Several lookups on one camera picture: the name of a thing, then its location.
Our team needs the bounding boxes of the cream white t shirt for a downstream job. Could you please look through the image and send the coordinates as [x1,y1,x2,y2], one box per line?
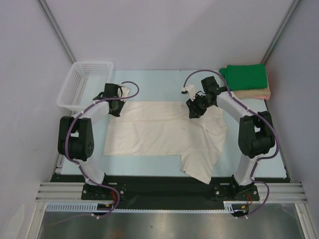
[104,101,227,184]

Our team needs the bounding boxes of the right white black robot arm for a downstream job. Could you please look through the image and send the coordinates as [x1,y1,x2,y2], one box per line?
[182,76,276,200]

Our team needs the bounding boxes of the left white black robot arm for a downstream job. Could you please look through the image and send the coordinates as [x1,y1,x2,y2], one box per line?
[57,83,131,199]

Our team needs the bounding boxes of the white plastic mesh basket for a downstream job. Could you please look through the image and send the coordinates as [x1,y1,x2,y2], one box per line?
[56,61,114,112]

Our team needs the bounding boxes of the green folded t shirt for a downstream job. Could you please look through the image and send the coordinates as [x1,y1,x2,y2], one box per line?
[219,64,268,91]

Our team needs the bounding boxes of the tan folded t shirt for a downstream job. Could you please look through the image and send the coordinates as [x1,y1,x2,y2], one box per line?
[234,87,271,99]

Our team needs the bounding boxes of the pink folded t shirt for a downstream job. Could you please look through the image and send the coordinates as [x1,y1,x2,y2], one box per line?
[254,95,270,101]

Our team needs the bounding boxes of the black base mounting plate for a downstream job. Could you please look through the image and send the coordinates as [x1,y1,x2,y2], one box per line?
[50,174,289,211]

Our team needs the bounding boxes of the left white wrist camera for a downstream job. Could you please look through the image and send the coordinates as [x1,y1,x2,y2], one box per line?
[119,84,131,102]

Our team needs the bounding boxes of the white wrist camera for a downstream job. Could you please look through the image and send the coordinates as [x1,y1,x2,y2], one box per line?
[119,84,131,102]
[181,85,196,101]

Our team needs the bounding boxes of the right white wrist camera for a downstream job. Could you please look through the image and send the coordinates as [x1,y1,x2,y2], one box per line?
[181,85,196,101]

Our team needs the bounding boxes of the white slotted cable duct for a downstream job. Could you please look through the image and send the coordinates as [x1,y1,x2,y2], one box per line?
[46,202,248,214]

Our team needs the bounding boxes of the aluminium frame rail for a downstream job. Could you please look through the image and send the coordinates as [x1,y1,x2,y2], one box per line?
[35,182,308,203]

